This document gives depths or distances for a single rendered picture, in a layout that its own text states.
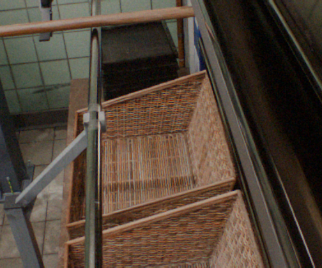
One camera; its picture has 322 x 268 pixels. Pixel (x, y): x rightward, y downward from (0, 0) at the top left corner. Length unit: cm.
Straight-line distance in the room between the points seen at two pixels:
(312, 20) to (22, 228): 87
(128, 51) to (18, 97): 119
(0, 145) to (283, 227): 212
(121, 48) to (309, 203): 152
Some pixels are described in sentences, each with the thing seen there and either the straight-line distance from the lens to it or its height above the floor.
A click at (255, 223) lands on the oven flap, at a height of 95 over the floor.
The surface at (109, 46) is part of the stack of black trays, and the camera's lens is 208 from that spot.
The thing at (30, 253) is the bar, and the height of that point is 79.
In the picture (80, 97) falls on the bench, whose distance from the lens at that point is 231.
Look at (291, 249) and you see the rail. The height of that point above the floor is 144.
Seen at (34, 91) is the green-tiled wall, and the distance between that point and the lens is 306.
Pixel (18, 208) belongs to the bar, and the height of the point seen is 95.
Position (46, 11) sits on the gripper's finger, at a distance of 170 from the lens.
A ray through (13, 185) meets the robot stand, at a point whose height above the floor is 7.
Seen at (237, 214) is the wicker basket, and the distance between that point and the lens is 142.
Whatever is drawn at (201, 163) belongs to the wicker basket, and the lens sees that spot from 180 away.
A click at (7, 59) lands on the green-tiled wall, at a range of 298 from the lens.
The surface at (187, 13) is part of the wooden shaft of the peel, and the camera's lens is 148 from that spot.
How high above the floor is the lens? 185
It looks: 38 degrees down
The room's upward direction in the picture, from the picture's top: 5 degrees counter-clockwise
